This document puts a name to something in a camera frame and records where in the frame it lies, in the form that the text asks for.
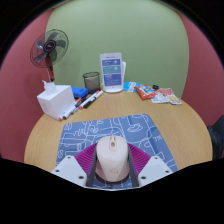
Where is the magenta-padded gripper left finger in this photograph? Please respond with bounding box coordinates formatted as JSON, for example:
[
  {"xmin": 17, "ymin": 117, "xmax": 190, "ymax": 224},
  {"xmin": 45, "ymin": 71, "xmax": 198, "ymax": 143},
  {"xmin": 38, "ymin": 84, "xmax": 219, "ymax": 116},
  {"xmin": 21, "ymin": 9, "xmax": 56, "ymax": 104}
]
[{"xmin": 50, "ymin": 143, "xmax": 99, "ymax": 188}]

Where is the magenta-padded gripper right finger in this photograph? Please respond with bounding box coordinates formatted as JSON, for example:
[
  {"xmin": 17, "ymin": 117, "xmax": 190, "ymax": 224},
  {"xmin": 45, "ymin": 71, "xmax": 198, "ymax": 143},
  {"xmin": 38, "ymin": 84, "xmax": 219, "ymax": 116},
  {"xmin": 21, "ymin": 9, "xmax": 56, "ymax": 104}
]
[{"xmin": 126, "ymin": 143, "xmax": 175, "ymax": 188}]

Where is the pale pink computer mouse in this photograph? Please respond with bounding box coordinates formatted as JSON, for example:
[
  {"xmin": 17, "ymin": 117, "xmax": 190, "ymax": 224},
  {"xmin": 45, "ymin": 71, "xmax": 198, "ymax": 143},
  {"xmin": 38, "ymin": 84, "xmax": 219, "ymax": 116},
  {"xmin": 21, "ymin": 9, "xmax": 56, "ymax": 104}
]
[{"xmin": 95, "ymin": 135, "xmax": 130, "ymax": 183}]

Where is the blue patterned mouse pad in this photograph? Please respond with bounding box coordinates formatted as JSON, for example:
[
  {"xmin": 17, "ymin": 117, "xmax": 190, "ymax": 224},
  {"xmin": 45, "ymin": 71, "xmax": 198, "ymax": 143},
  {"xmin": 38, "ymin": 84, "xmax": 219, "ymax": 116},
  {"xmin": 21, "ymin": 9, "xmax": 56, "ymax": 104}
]
[{"xmin": 55, "ymin": 113, "xmax": 179, "ymax": 173}]

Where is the white tissue box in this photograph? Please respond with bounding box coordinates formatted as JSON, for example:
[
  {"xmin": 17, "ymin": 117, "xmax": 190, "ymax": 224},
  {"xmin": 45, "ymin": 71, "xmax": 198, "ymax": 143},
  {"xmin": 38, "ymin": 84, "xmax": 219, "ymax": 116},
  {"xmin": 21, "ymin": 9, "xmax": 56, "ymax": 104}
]
[{"xmin": 36, "ymin": 79, "xmax": 76, "ymax": 120}]

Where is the black office chair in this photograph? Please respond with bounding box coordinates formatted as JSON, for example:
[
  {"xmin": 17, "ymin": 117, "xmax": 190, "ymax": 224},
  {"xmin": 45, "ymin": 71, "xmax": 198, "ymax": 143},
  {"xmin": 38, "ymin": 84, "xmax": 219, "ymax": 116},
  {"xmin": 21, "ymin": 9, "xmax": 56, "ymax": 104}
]
[{"xmin": 207, "ymin": 114, "xmax": 224, "ymax": 160}]

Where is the white red-capped marker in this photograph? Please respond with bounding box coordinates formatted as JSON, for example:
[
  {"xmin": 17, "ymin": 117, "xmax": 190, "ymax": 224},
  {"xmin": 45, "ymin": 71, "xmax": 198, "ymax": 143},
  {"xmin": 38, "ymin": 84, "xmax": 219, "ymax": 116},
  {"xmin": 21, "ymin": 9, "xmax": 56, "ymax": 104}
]
[{"xmin": 78, "ymin": 89, "xmax": 101, "ymax": 110}]

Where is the orange and white snack packet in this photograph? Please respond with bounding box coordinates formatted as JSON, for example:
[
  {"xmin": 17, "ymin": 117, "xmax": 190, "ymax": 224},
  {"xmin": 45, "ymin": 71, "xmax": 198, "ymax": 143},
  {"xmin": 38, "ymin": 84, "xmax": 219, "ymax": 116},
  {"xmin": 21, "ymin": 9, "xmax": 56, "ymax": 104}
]
[{"xmin": 159, "ymin": 87, "xmax": 183, "ymax": 106}]

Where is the white black-capped marker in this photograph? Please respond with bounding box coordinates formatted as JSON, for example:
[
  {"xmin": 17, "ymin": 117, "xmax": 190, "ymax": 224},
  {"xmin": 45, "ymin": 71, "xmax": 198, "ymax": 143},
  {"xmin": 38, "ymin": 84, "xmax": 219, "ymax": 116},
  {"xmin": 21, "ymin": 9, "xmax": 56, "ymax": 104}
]
[{"xmin": 83, "ymin": 90, "xmax": 105, "ymax": 110}]

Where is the blue whiteboard eraser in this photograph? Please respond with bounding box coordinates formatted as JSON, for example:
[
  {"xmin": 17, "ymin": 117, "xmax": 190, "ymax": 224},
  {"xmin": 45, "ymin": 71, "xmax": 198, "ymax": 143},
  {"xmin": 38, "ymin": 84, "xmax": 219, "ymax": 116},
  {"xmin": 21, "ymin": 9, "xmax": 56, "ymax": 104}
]
[{"xmin": 71, "ymin": 87, "xmax": 90, "ymax": 99}]

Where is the light blue snack packet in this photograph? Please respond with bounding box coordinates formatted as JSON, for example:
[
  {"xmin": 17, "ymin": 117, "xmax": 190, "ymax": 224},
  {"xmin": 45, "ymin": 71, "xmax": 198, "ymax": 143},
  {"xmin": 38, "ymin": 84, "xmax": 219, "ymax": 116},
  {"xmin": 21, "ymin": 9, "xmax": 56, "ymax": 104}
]
[{"xmin": 123, "ymin": 81, "xmax": 143, "ymax": 93}]

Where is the dark mesh pen cup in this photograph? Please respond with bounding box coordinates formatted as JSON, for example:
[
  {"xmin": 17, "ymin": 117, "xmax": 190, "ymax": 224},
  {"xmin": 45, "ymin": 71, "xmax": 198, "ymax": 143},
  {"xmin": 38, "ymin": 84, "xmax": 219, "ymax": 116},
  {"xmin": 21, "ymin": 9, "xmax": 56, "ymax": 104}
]
[{"xmin": 82, "ymin": 71, "xmax": 101, "ymax": 93}]

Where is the white chair back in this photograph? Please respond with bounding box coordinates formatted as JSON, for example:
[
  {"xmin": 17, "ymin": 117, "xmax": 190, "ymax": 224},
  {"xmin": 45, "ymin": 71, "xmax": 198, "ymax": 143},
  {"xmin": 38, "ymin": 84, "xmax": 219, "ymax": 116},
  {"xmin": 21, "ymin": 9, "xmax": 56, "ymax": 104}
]
[{"xmin": 121, "ymin": 60, "xmax": 128, "ymax": 84}]

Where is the acrylic sign stand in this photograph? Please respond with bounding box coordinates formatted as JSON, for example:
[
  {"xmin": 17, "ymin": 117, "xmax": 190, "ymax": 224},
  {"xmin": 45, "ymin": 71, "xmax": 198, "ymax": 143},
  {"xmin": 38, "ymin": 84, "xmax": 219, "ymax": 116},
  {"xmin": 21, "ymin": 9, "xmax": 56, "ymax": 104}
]
[{"xmin": 99, "ymin": 52, "xmax": 125, "ymax": 94}]

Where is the black standing fan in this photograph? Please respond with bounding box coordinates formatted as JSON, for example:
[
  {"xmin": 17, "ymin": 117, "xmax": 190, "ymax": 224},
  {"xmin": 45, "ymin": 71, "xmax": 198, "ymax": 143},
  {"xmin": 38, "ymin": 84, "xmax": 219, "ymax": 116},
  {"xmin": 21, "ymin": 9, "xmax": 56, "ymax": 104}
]
[{"xmin": 29, "ymin": 28, "xmax": 70, "ymax": 84}]

